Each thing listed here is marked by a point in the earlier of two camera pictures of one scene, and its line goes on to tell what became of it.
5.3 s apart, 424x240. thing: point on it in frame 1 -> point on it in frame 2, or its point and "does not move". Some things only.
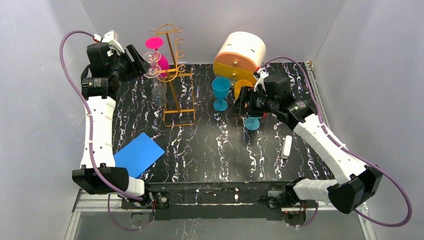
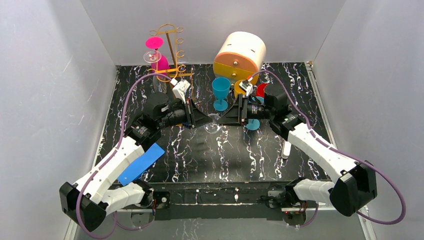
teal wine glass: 252,123 does not move
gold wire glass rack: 179,86 does not move
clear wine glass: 159,88 -> 212,127
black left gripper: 131,62 -> 190,113
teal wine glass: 221,87 does not move
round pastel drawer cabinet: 240,54 does not move
